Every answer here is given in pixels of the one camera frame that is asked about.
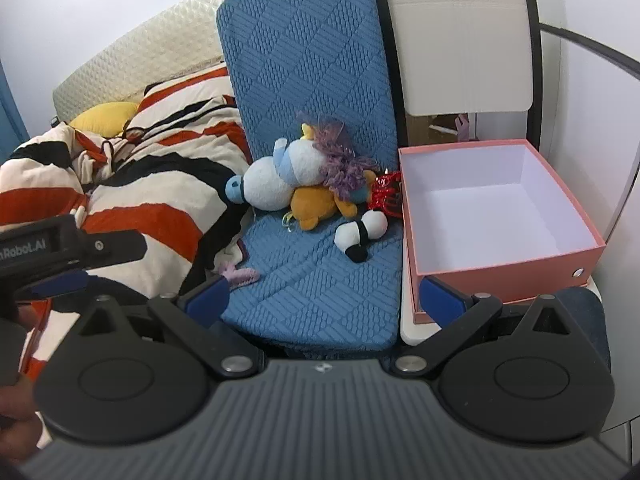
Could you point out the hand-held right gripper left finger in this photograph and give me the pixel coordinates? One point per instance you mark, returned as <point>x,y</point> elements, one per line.
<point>210,297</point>

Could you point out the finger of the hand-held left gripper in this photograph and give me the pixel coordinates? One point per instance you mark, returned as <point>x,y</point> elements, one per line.
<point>62,282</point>
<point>115,246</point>

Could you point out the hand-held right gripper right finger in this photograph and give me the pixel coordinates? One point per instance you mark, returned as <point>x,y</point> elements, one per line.
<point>440,302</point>

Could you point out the small pink plush toy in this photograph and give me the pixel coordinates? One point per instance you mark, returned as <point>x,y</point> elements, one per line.
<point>240,276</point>

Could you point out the pink cardboard box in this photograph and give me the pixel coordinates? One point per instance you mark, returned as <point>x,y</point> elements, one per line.
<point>500,265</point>

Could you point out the small panda plush toy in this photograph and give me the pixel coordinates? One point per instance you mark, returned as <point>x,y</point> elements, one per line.
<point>370,225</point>

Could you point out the white and blue plush toy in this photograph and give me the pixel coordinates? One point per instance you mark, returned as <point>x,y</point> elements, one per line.
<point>265,185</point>

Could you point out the orange bear plush toy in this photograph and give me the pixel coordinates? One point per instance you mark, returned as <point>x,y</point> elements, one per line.
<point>312,205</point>

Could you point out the person's left hand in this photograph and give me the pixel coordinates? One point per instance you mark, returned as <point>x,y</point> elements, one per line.
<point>17,420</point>

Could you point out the striped blanket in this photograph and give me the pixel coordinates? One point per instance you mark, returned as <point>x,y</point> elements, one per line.
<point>150,185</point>

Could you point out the blue curtain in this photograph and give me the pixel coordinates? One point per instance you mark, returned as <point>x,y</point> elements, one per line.
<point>10,120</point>

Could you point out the yellow pillow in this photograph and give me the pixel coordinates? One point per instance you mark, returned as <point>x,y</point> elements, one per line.
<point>100,117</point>

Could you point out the dark blue cloth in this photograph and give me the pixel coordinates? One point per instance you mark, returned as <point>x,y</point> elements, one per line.
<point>585,305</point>

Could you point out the cream quilted headboard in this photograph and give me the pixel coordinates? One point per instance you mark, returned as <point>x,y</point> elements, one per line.
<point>165,35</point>

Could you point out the beige folding chair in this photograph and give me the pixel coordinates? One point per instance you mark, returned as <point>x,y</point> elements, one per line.
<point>460,50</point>

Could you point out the blue quilted chair cover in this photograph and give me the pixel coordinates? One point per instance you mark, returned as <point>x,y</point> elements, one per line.
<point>310,60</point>

